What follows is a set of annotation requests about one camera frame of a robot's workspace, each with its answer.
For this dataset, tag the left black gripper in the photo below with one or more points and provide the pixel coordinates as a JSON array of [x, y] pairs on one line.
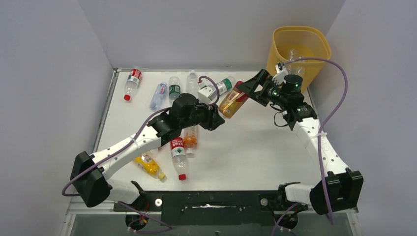
[[213, 120]]

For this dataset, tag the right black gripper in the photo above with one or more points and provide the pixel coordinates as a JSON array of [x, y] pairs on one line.
[[261, 89]]

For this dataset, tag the amber tea bottle red label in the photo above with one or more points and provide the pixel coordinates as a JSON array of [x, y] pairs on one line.
[[232, 102]]

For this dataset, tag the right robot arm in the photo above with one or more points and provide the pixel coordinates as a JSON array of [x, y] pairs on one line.
[[339, 187]]

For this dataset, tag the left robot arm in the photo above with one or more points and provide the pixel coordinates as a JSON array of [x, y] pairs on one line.
[[92, 174]]

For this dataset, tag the yellow plastic waste bin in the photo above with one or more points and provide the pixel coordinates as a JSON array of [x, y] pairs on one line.
[[310, 43]]

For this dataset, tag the orange soda bottle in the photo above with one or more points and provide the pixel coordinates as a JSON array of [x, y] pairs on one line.
[[190, 140]]

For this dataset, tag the clear bottle green white label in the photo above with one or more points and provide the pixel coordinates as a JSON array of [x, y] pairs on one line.
[[226, 84]]

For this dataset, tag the clear unlabelled bottle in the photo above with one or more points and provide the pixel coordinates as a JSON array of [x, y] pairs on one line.
[[192, 86]]

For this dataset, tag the red label bottle red cap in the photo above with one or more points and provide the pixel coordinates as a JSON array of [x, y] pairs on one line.
[[179, 158]]

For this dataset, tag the clear bottle dark green label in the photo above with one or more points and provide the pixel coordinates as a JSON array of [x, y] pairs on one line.
[[174, 87]]

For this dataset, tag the clear bottle blue purple label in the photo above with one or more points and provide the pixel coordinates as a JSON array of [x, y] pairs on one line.
[[158, 97]]

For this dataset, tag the yellow juice bottle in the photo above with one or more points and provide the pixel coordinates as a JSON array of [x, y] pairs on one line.
[[147, 163]]

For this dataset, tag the clear bottle red label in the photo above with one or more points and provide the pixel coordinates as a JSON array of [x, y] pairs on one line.
[[132, 84]]

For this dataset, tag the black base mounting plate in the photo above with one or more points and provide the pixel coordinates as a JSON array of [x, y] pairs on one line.
[[215, 208]]

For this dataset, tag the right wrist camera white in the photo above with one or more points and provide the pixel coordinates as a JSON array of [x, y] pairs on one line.
[[281, 72]]

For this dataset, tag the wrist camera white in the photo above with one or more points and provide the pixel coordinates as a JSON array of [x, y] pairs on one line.
[[281, 72], [208, 95]]

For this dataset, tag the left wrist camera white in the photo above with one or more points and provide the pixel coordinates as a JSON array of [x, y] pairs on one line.
[[208, 95]]

